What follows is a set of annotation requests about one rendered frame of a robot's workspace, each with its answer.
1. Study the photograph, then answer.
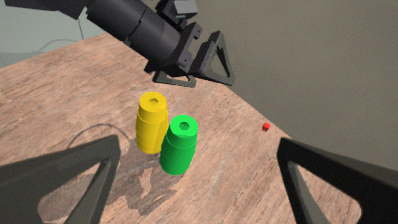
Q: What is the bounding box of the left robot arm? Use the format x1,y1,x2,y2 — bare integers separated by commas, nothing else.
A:
4,0,198,42

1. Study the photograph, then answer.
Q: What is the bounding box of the small red cube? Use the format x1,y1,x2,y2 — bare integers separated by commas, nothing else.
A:
262,123,270,131

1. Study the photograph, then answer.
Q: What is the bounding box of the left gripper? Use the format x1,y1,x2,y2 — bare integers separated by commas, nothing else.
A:
123,0,236,88

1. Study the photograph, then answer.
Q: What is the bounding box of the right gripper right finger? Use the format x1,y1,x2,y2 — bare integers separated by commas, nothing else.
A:
276,137,398,224

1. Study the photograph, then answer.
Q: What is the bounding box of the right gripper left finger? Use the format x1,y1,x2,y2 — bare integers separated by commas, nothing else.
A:
0,134,121,224

